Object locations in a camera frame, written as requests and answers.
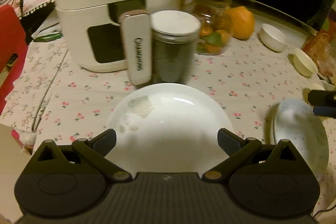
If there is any cream bowl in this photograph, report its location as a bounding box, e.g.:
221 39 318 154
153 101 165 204
308 83 325 91
293 48 318 77

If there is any large blue patterned plate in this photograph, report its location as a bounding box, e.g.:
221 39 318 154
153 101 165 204
273 98 329 180

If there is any white plate with grey flowers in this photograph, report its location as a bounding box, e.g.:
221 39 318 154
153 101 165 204
106 84 233 176

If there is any white bowl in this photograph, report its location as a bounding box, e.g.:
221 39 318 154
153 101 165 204
259 23 287 52

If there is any orange citrus on table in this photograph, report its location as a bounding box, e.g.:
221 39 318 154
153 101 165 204
226 6 255 40

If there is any glass jar with metal lid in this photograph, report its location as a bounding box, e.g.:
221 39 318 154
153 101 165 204
151 10 201 84

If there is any glass jar of tangerines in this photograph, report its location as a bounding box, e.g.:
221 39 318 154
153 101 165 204
183 0 233 55

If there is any white Changhong air fryer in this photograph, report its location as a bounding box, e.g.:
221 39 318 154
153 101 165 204
55 0 181 85

